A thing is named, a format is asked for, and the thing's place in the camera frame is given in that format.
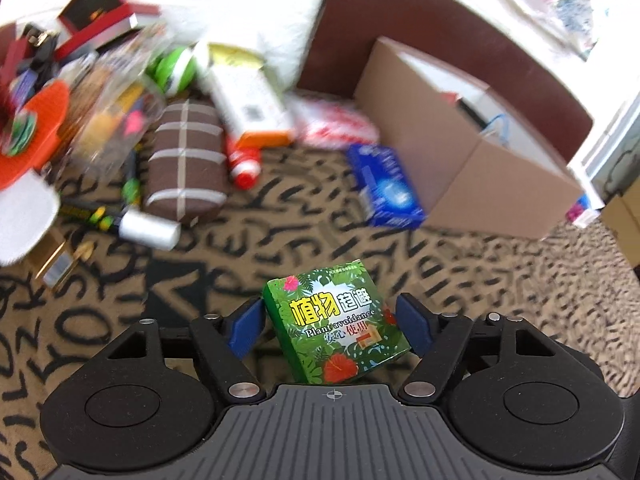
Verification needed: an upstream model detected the red and black gift box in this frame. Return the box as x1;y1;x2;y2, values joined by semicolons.
54;0;162;62

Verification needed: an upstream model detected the red and white bottle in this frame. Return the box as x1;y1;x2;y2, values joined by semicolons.
224;134;264;192

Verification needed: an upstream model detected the brown white-striped pouch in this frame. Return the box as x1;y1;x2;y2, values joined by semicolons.
141;99;232;225

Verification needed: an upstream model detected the white round object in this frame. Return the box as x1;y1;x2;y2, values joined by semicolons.
0;179;62;267

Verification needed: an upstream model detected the orange round plastic object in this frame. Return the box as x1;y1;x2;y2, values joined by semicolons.
0;79;72;192

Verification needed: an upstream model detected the white and orange box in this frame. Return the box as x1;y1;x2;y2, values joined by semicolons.
206;64;297;150

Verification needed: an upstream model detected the tan cardboard carton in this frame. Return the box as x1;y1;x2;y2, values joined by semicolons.
599;191;640;273

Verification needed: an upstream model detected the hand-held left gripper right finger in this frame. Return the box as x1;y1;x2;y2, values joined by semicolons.
395;294;551;403

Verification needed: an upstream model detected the brown cardboard box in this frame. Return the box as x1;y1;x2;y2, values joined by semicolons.
354;36;599;242

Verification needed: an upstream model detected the red and white packet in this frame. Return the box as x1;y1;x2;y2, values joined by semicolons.
291;96;382;150

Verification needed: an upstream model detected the green leaf-print box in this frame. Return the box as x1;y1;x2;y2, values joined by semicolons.
262;258;413;386

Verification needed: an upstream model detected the silver white cylinder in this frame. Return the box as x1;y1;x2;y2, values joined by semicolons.
116;206;182;252

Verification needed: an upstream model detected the clear plastic container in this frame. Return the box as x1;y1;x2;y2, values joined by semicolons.
64;54;167;173

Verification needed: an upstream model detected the blue and pink toy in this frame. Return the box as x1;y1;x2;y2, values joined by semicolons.
566;194;602;230

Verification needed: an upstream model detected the black and yellow tube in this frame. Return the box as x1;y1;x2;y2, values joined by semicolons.
59;199;122;232

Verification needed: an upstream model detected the white window frame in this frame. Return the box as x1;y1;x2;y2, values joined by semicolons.
567;80;640;203

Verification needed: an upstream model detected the blue packet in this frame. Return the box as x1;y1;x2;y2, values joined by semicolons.
346;143;427;230

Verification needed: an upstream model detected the gold metal clip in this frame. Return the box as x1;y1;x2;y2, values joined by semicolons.
29;239;97;292

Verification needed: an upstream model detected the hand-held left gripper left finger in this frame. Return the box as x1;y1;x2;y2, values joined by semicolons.
105;296;268;403

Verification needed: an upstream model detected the green and white ball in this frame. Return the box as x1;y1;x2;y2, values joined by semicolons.
146;46;202;100

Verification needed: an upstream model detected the brown wooden headboard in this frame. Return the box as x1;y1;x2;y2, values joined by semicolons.
296;0;597;167

